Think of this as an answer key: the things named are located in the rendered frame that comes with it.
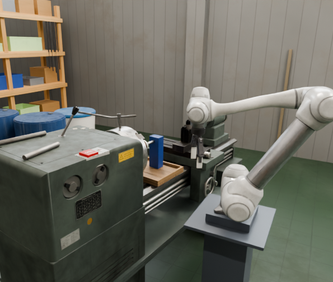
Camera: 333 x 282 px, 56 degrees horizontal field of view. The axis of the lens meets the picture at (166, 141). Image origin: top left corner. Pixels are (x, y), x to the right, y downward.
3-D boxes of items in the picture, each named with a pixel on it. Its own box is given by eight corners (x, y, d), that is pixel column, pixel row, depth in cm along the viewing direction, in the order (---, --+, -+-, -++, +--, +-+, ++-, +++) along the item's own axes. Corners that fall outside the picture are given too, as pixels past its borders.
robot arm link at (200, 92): (190, 113, 172) (187, 118, 159) (191, 84, 167) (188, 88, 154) (209, 114, 170) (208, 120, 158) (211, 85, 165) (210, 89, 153)
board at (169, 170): (157, 187, 193) (158, 181, 192) (115, 172, 213) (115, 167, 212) (183, 172, 217) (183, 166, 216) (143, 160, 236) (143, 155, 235)
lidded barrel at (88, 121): (71, 149, 515) (68, 105, 493) (104, 153, 500) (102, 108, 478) (49, 161, 460) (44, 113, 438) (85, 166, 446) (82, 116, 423)
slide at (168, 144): (198, 160, 221) (198, 154, 220) (150, 148, 245) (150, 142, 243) (210, 153, 236) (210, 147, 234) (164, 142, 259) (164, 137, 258)
